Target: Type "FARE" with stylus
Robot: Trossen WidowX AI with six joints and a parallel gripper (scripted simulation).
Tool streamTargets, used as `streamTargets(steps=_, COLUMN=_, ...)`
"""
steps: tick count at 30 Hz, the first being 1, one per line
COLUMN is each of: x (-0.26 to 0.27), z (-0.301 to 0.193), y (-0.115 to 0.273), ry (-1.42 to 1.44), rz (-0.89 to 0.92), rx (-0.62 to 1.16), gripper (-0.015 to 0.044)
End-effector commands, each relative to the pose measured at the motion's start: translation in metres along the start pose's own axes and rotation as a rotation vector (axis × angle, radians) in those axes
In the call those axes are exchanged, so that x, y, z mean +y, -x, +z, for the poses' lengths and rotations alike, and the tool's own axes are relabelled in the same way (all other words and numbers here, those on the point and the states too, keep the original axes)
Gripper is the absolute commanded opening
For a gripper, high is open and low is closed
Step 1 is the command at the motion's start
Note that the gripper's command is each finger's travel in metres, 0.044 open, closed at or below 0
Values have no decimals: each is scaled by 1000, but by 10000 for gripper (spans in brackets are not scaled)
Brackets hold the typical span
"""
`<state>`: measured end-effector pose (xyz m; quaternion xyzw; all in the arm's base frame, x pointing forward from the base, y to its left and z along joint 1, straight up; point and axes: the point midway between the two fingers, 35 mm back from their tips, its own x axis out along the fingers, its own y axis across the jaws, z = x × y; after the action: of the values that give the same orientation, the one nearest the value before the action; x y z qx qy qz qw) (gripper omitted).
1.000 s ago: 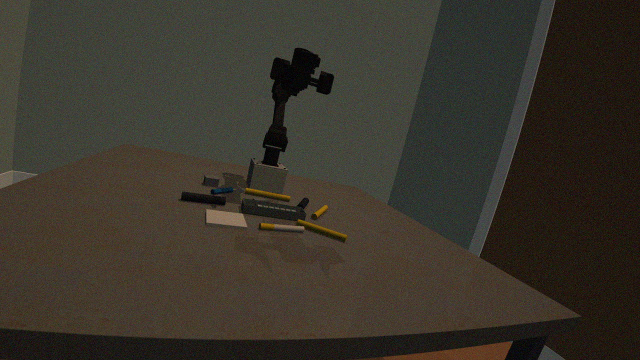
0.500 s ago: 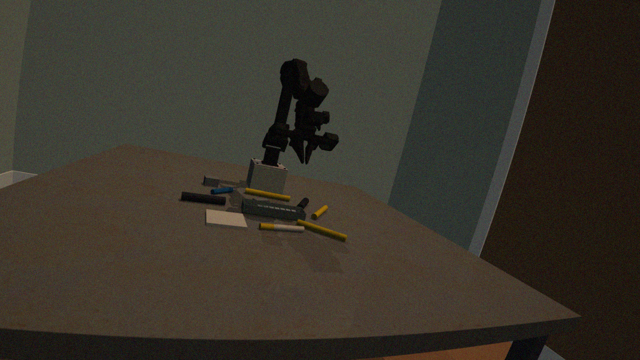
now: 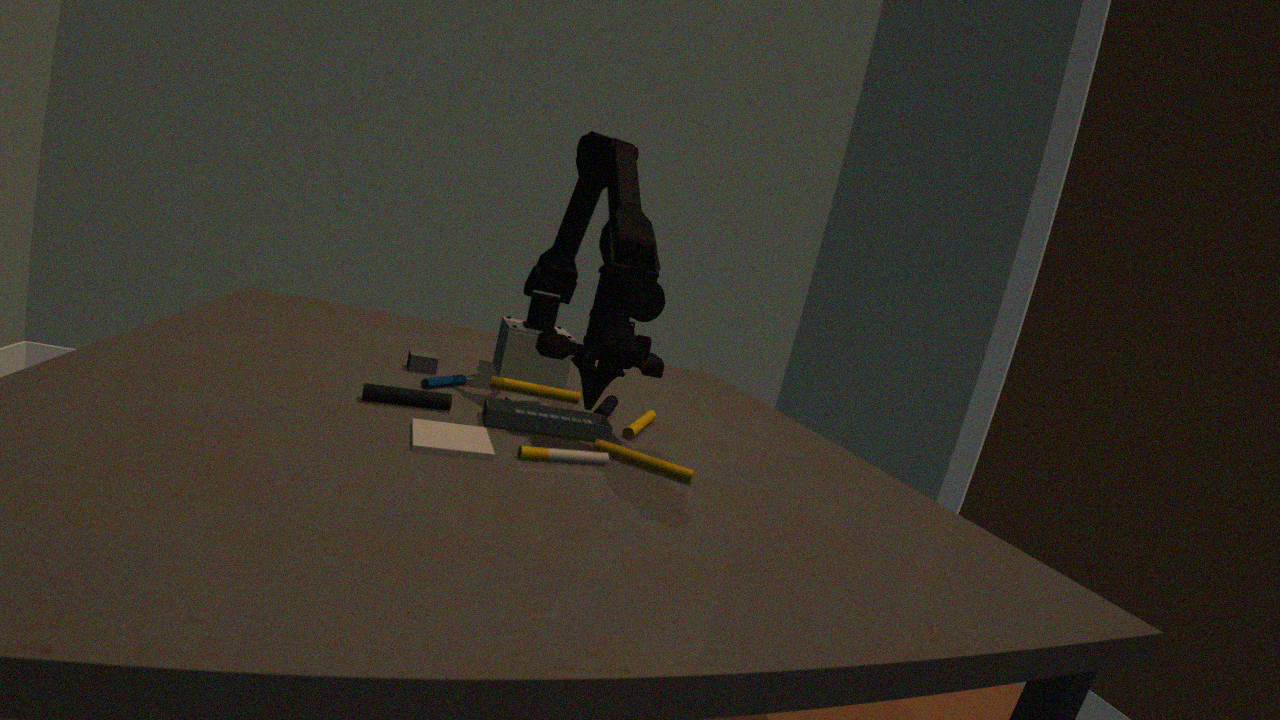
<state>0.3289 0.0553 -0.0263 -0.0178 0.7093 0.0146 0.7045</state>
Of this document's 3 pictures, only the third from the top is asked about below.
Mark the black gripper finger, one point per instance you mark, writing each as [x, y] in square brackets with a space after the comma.
[602, 379]
[587, 375]

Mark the grey keyboard with keys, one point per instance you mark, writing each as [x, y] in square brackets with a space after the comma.
[546, 420]

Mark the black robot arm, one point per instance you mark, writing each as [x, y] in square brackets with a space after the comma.
[628, 280]

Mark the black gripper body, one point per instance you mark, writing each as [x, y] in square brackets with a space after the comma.
[558, 346]

